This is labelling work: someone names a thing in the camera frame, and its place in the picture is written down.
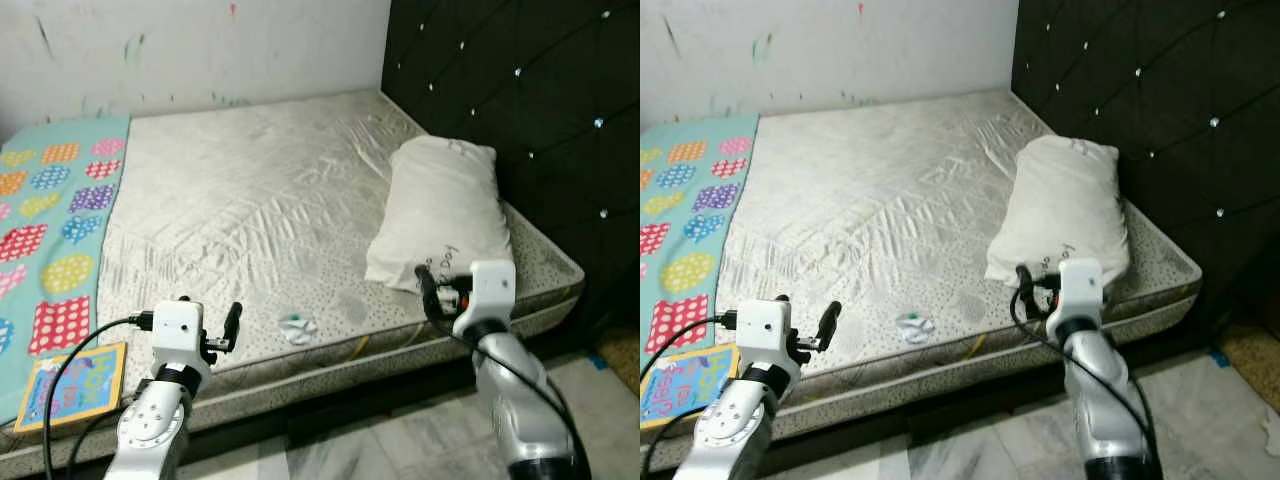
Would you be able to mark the white pillow with print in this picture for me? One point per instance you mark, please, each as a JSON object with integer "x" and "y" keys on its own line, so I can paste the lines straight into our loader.
{"x": 440, "y": 200}
{"x": 1060, "y": 200}

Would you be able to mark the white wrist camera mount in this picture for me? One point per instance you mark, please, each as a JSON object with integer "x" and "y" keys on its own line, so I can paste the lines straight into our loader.
{"x": 490, "y": 285}
{"x": 178, "y": 325}
{"x": 762, "y": 325}
{"x": 1078, "y": 285}

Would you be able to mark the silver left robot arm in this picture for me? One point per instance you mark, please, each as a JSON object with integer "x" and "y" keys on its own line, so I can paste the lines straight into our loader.
{"x": 150, "y": 430}
{"x": 730, "y": 430}

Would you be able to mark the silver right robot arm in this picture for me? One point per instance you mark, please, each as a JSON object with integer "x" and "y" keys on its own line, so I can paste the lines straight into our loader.
{"x": 515, "y": 400}
{"x": 1105, "y": 400}

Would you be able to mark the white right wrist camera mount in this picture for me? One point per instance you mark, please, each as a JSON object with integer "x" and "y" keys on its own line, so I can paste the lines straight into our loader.
{"x": 490, "y": 285}
{"x": 1078, "y": 285}

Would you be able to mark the teal blanket with coloured patches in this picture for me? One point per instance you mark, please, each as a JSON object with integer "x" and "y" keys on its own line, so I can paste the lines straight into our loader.
{"x": 60, "y": 200}
{"x": 690, "y": 200}

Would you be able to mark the yellow blue children's book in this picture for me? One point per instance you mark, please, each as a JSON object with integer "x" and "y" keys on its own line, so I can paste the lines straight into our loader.
{"x": 690, "y": 390}
{"x": 75, "y": 390}

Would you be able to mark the quilted beige spotted mattress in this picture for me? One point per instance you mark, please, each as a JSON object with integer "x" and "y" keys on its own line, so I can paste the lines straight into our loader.
{"x": 880, "y": 200}
{"x": 250, "y": 200}

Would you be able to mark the blue tape piece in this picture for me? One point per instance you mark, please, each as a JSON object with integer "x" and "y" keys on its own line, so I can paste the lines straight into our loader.
{"x": 1217, "y": 357}
{"x": 597, "y": 361}

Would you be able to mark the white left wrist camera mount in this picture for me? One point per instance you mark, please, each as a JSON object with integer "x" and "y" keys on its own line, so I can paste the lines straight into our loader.
{"x": 762, "y": 325}
{"x": 178, "y": 325}

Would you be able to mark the black tufted studded headboard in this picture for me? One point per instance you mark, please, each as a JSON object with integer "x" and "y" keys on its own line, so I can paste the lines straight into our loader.
{"x": 520, "y": 120}
{"x": 1150, "y": 120}

